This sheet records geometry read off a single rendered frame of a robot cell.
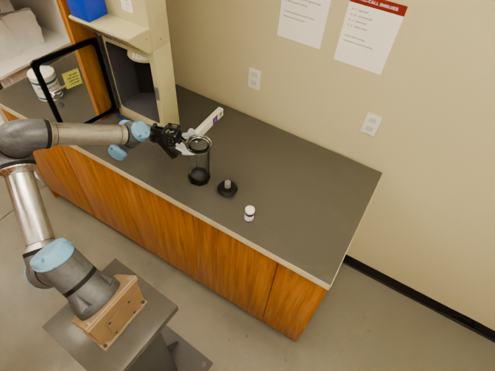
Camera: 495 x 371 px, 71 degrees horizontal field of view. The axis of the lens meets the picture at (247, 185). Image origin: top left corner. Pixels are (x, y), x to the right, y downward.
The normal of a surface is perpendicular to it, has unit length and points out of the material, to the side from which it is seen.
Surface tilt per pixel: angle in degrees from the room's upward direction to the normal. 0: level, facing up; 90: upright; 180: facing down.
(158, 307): 0
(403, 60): 90
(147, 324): 0
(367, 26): 90
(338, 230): 0
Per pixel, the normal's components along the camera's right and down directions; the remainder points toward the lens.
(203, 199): 0.06, -0.64
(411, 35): -0.51, 0.64
